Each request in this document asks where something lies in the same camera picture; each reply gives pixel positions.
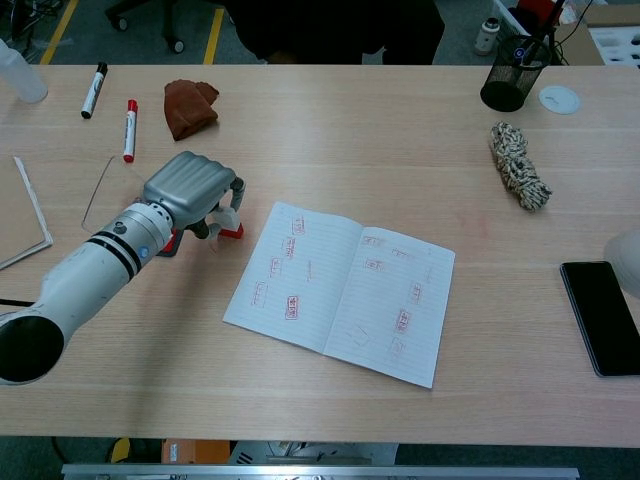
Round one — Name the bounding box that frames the black capped whiteboard marker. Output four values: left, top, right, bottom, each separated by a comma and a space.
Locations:
80, 61, 110, 120

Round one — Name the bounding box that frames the black smartphone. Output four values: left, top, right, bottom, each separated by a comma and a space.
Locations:
559, 260, 640, 378

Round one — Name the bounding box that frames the brown cardboard box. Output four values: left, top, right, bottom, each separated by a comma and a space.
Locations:
549, 4, 640, 66

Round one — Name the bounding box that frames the red ink pad clear lid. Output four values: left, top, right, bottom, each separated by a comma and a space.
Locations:
81, 155, 179, 258

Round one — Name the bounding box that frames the white plastic crate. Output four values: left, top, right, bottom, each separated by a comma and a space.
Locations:
492, 0, 532, 37

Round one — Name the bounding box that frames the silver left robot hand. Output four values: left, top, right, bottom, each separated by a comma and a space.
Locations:
143, 151, 247, 241

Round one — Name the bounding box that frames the open lined notebook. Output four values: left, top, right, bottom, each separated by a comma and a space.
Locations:
222, 201, 457, 390

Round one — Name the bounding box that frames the translucent plastic bottle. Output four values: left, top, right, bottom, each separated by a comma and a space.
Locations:
0, 38, 50, 104

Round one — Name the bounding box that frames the small red white stamp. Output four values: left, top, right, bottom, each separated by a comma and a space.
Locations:
214, 207, 245, 245

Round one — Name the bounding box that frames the brown folded cloth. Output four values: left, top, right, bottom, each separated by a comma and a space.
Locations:
163, 78, 221, 143

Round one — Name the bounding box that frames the black white rolled cloth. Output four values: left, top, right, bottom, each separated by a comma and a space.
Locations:
488, 121, 553, 212

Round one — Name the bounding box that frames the black office chair base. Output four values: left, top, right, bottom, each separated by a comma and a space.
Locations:
104, 0, 221, 54

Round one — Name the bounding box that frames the aluminium profile rail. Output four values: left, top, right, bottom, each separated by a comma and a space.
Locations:
61, 463, 581, 480

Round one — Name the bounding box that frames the red capped whiteboard marker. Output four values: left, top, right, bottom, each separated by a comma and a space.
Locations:
122, 98, 140, 164

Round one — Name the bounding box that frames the beige book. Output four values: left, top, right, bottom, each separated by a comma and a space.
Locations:
0, 155, 55, 271

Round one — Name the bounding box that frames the white round cable grommet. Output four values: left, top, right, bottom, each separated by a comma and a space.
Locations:
538, 84, 582, 116

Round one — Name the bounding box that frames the person in black clothes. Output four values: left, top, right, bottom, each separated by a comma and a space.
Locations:
232, 0, 446, 66

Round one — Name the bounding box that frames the white thermos bottle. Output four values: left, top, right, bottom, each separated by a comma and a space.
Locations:
473, 17, 502, 57

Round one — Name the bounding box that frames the black mesh pen holder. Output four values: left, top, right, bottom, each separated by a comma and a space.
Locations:
479, 33, 553, 113

